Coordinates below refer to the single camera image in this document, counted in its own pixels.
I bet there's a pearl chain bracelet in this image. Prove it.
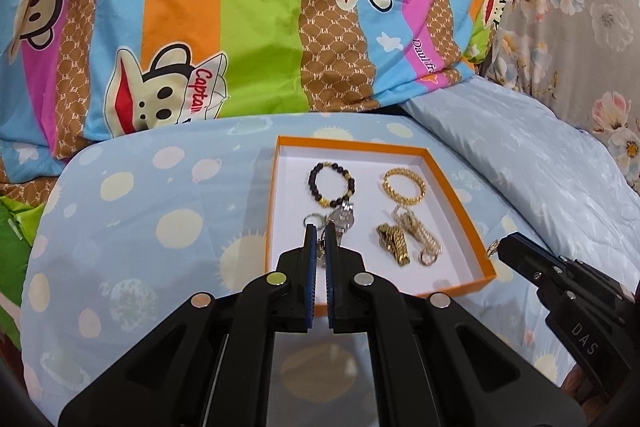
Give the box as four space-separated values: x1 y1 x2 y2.
391 205 445 259

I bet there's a gold woven bangle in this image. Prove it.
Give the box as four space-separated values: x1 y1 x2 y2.
382 167 426 204

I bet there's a grey floral sheet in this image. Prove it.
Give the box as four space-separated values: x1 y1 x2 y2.
477 0 640 195

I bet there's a striped cartoon monkey blanket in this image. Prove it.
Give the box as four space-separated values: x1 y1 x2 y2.
0 0 521 184

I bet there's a person's right hand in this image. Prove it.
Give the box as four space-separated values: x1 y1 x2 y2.
560 364 608 427

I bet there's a light blue quilt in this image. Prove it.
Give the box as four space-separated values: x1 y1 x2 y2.
399 74 640 290

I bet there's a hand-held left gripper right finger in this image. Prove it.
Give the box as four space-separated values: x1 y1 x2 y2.
324 227 586 427

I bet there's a green cloth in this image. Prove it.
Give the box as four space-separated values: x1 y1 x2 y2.
0 194 42 354

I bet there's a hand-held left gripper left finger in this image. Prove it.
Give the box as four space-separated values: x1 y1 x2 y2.
57 223 322 427

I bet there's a black bead bracelet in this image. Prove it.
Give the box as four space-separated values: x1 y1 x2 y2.
308 161 357 208

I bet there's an orange shallow box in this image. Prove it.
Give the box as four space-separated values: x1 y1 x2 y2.
266 135 498 296

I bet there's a gold link watch bracelet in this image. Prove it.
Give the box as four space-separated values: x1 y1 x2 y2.
375 222 414 269

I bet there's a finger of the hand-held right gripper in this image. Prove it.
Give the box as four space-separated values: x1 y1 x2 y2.
506 232 608 280
498 238 568 305

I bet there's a silver wristwatch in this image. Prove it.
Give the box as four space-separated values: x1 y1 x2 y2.
320 201 357 269

